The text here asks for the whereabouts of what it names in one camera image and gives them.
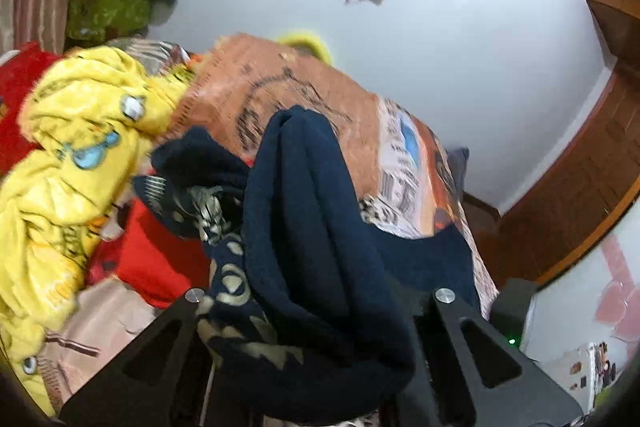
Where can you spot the printed blanket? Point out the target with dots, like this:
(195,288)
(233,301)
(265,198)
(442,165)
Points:
(300,92)

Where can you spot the black box with green light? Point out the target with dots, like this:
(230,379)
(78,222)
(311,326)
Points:
(515,312)

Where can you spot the pink wall decoration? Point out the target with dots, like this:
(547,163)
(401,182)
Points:
(622,292)

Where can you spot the red cloth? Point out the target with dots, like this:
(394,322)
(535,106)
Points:
(155,257)

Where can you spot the yellow pillow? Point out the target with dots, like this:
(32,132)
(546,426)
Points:
(310,44)

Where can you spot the green patterned cloth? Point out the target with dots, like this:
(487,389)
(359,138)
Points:
(107,14)

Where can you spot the navy patterned hoodie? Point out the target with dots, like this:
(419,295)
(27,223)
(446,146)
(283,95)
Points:
(310,232)

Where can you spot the wooden wardrobe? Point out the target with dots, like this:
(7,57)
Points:
(575,182)

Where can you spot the wooden bed board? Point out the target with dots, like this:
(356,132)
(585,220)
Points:
(482,209)

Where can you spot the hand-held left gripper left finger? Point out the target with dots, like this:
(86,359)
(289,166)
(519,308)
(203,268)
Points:
(192,303)

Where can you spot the white stickered furniture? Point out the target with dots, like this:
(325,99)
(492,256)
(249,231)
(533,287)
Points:
(585,372)

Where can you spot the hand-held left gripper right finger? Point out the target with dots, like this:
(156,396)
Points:
(445,307)

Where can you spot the yellow printed cloth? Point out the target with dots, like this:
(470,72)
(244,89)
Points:
(65,157)

